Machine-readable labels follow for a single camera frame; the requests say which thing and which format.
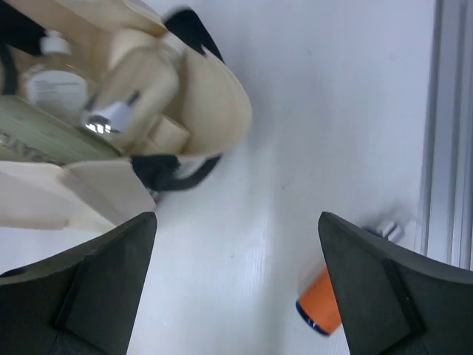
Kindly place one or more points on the aluminium frame rail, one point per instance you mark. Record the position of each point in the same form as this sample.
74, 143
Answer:
445, 208

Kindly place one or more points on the canvas tote bag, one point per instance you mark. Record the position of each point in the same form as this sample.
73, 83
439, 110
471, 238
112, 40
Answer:
210, 113

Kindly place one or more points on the green Murrayle bottle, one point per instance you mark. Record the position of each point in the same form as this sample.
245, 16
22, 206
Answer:
28, 134

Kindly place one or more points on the silver capped clear bottle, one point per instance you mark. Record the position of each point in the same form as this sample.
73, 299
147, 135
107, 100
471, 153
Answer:
141, 85

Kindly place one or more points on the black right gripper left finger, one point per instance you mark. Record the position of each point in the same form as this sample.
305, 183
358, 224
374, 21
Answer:
83, 300

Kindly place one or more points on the clear yellow soap bottle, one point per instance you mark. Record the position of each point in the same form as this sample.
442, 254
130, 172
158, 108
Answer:
59, 82

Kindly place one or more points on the orange pump bottle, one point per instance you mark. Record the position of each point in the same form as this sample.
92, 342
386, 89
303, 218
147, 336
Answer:
317, 305

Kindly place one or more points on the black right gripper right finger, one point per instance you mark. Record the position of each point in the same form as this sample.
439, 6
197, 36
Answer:
393, 300

